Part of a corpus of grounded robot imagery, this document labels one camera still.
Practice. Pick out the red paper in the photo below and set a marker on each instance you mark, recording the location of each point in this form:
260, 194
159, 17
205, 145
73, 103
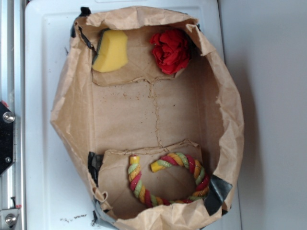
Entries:
171, 50

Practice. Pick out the brown paper bag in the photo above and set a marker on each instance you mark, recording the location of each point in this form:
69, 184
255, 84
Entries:
155, 151

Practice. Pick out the yellow green sponge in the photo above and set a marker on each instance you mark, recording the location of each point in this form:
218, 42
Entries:
111, 52

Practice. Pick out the white plastic tray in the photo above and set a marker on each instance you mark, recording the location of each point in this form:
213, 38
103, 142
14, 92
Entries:
56, 197

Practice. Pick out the black metal bracket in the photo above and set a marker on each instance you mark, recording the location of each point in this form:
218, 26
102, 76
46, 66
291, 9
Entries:
7, 119

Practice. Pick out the aluminium frame rail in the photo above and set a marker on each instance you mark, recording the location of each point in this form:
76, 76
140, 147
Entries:
12, 182

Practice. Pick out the silver corner bracket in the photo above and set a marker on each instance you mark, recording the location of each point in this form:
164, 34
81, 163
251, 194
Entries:
9, 219

